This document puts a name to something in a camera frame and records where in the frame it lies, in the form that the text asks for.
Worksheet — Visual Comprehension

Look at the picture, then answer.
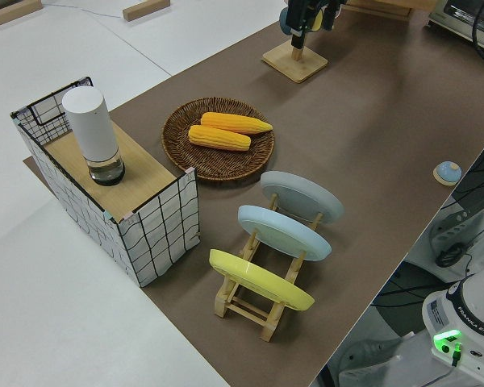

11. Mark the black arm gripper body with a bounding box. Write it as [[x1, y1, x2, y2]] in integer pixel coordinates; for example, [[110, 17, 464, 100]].
[[286, 0, 322, 36]]

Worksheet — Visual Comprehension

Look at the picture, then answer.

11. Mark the dark blue mug yellow inside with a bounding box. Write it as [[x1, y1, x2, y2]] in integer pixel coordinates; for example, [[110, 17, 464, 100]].
[[278, 6, 325, 35]]

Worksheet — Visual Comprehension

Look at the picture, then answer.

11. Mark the wooden mug tree stand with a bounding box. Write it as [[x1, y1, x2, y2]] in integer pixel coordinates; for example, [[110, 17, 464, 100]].
[[261, 39, 329, 84]]

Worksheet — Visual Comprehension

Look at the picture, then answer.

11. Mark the yellow corn cob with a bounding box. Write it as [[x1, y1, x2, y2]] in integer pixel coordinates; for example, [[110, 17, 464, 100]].
[[187, 124, 252, 152], [200, 111, 274, 135]]

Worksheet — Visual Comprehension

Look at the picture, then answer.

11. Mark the brown table mat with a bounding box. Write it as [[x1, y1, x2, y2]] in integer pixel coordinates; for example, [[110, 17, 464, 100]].
[[23, 0, 484, 387]]

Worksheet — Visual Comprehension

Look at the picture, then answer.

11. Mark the round wicker basket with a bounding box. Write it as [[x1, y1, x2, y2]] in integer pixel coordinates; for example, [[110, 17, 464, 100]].
[[161, 97, 276, 182]]

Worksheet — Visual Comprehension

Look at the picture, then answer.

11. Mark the grey plate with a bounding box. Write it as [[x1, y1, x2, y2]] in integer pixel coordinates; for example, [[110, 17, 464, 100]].
[[260, 170, 344, 226]]

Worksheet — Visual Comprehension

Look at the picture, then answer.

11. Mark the light wooden block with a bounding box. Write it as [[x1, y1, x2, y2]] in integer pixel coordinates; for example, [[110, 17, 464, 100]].
[[0, 0, 43, 28], [122, 0, 171, 22]]

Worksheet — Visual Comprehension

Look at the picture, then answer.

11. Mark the cream toaster oven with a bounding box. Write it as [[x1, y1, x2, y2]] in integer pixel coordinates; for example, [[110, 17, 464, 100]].
[[426, 0, 484, 52]]

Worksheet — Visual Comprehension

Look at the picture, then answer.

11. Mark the light blue plate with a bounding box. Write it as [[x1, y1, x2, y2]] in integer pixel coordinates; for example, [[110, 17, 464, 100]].
[[237, 205, 332, 263]]

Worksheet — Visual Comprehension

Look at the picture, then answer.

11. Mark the white cylinder bottle glass base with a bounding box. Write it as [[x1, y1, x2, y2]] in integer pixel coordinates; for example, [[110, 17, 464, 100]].
[[61, 86, 127, 187]]

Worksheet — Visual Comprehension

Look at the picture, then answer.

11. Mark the yellow plate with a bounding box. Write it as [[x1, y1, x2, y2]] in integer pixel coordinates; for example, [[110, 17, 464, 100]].
[[208, 248, 316, 312]]

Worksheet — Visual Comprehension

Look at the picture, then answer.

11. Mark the wooden plate rack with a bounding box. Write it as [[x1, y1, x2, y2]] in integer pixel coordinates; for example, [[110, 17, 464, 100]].
[[214, 192, 324, 343]]

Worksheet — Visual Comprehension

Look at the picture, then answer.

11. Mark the wire grid basket white liner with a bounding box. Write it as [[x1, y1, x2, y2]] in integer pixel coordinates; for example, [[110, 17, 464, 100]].
[[10, 75, 202, 288]]

